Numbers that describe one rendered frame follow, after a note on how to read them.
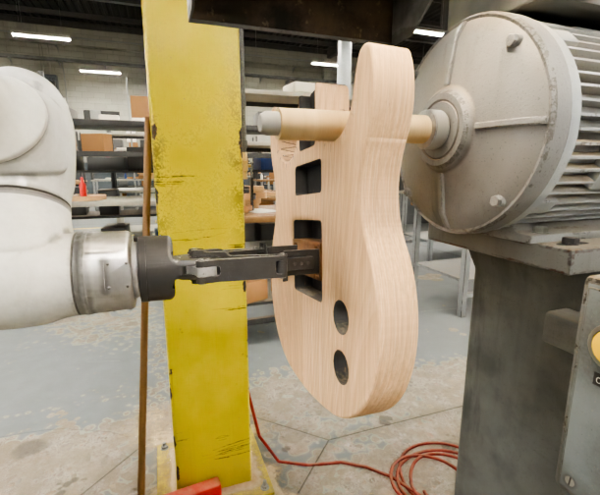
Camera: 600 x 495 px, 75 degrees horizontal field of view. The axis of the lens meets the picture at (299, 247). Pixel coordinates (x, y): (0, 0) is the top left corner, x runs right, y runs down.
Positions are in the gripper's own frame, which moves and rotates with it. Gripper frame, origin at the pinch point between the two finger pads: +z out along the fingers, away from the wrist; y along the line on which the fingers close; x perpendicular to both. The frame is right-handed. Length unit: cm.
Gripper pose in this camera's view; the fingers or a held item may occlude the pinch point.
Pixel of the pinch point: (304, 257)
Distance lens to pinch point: 51.3
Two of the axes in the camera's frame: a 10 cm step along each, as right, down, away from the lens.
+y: 3.4, 0.7, -9.4
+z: 9.4, -0.5, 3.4
